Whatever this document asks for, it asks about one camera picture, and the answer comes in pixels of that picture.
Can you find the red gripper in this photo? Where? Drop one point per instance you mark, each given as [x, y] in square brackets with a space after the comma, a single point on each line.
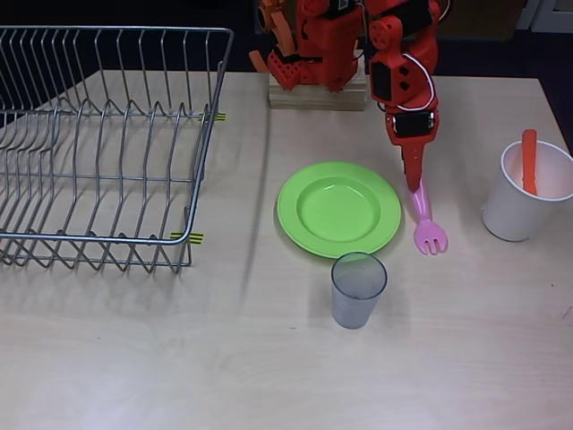
[411, 124]

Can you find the pink plastic fork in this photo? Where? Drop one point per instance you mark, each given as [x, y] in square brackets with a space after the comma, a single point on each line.
[430, 239]

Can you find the green plastic plate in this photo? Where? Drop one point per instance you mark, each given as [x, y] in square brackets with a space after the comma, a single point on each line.
[339, 210]

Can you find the orange plastic knife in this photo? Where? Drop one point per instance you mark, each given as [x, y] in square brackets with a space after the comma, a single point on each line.
[529, 157]

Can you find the grey translucent plastic cup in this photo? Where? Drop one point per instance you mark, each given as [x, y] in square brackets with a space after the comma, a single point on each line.
[353, 304]

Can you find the red robot arm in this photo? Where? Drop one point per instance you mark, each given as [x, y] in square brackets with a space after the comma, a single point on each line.
[327, 45]

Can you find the white paper cup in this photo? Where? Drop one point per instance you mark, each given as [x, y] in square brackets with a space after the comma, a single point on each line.
[510, 215]

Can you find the wooden block base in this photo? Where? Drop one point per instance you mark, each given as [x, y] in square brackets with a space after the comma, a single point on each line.
[313, 100]

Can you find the brown partition board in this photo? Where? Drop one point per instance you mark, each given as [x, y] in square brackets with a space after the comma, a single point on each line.
[483, 18]

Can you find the orange clamp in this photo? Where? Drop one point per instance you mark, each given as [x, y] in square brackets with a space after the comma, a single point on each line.
[284, 31]

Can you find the yellow black tape marker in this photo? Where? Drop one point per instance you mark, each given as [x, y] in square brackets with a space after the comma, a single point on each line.
[197, 237]
[221, 117]

